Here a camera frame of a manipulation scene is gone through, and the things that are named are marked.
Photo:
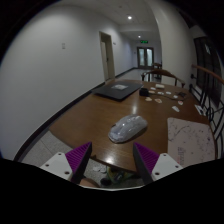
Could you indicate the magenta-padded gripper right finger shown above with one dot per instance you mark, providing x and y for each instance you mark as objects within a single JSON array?
[{"x": 151, "y": 160}]

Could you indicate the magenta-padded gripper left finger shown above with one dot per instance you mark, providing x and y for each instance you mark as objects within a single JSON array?
[{"x": 77, "y": 158}]

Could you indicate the transparent computer mouse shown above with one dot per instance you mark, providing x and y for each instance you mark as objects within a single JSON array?
[{"x": 128, "y": 128}]

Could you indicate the small white item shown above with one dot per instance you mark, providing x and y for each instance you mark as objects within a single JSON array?
[
  {"x": 168, "y": 93},
  {"x": 175, "y": 96},
  {"x": 158, "y": 100},
  {"x": 180, "y": 102},
  {"x": 148, "y": 99},
  {"x": 160, "y": 93},
  {"x": 175, "y": 108}
]

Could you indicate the small black box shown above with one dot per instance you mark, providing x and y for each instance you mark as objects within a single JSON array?
[{"x": 144, "y": 92}]

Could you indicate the bunch of keys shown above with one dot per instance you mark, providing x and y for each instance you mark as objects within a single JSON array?
[{"x": 181, "y": 94}]

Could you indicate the flat white box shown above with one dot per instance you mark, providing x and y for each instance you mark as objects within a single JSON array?
[{"x": 160, "y": 86}]

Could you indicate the black closed laptop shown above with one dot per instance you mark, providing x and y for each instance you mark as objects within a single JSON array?
[{"x": 116, "y": 89}]

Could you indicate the black railing with wooden handrail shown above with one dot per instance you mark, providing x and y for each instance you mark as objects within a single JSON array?
[{"x": 208, "y": 100}]

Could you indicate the wooden armchair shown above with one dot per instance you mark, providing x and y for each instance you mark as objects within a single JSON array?
[{"x": 163, "y": 74}]

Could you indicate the glass double door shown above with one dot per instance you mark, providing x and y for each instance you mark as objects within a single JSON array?
[{"x": 145, "y": 57}]

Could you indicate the dark framed window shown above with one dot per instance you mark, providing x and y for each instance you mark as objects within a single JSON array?
[{"x": 206, "y": 66}]

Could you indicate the green exit sign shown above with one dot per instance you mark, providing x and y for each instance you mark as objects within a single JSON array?
[{"x": 144, "y": 41}]

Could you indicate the side door with frame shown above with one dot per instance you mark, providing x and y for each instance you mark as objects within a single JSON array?
[{"x": 107, "y": 56}]

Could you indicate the white wall switch plate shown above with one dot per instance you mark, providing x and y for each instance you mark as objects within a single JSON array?
[{"x": 63, "y": 45}]

